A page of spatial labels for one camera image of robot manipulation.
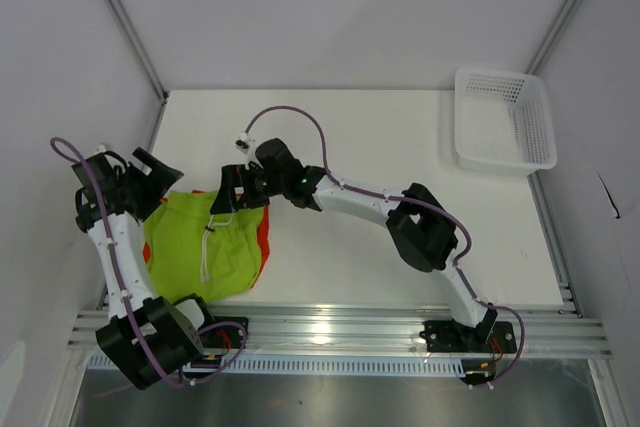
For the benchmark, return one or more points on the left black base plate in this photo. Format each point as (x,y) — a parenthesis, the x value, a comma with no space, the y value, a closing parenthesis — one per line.
(228,336)

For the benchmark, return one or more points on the white plastic basket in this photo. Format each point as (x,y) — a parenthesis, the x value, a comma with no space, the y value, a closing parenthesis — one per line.
(502,122)

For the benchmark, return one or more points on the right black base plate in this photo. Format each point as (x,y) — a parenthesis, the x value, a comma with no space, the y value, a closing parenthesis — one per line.
(445,337)

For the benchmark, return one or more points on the aluminium front rail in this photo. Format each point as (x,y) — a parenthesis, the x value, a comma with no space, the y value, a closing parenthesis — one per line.
(326,329)

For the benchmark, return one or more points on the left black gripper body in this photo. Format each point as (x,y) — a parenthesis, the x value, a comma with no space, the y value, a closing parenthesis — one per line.
(128,180)

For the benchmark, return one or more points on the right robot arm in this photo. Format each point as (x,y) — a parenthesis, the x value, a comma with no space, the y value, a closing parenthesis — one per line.
(423,233)

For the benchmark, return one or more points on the green shorts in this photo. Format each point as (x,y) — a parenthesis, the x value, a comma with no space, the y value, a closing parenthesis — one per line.
(210,242)

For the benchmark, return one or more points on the aluminium corner post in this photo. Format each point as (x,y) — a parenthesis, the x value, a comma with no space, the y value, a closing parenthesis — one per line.
(131,37)
(553,34)

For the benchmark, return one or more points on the left aluminium corner post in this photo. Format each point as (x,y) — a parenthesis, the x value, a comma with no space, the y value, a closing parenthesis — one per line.
(131,37)

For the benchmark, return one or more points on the white slotted cable duct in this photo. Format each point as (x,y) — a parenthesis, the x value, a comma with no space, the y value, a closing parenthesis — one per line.
(413,366)

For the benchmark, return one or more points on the orange shorts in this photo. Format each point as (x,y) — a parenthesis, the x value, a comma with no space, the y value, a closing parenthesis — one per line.
(265,237)

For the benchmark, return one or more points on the right aluminium corner post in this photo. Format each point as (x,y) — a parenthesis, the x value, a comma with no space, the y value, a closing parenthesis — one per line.
(553,34)

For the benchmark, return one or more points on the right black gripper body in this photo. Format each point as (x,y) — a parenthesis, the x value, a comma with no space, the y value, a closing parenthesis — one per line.
(259,186)

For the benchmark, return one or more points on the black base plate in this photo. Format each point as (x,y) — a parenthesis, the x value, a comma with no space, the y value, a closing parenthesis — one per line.
(228,336)
(445,337)

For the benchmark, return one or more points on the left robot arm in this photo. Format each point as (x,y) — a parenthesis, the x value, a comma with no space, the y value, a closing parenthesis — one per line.
(147,337)

